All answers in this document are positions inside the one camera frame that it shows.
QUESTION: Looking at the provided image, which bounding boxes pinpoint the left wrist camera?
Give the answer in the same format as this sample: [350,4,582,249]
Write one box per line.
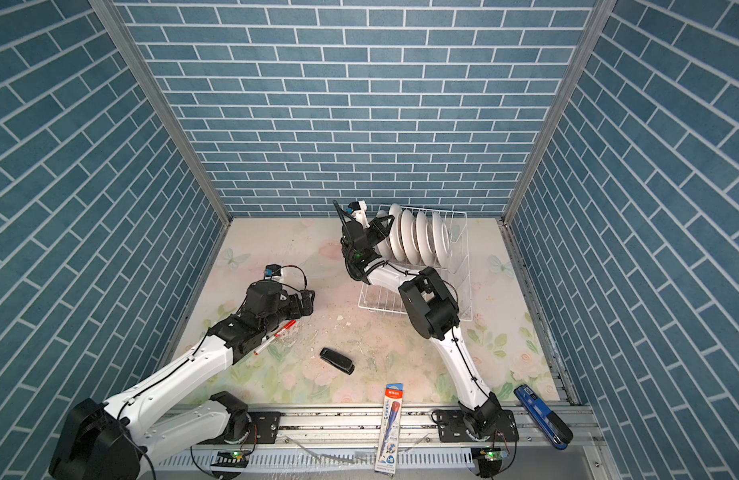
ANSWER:
[263,264,283,282]

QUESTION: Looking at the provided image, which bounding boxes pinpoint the red and white marker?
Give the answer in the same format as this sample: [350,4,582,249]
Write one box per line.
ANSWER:
[254,320,297,356]

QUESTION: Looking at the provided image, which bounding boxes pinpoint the aluminium front rail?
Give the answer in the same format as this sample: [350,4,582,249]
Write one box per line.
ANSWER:
[107,404,605,451]

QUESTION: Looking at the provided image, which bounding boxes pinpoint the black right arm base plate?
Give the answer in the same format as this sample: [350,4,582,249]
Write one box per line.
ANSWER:
[431,409,519,443]

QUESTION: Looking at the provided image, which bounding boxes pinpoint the blue and black handheld tool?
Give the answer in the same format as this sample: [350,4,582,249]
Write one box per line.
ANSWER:
[513,384,573,450]

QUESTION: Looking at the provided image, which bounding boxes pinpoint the white wire dish rack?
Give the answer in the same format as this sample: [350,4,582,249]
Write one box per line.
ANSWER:
[377,205,473,321]

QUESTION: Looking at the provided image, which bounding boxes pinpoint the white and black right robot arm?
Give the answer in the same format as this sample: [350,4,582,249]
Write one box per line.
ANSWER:
[333,203,503,440]

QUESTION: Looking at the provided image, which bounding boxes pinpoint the black stapler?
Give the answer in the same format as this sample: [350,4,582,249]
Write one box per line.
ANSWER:
[319,347,355,375]

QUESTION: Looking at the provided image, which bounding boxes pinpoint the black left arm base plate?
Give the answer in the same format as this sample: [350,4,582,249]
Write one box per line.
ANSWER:
[190,409,281,447]

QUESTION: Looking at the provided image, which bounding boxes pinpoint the blue striped white plate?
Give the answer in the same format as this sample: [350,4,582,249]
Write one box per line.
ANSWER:
[375,221,395,260]

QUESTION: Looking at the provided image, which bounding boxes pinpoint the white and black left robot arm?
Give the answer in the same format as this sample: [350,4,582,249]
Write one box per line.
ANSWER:
[48,279,315,479]

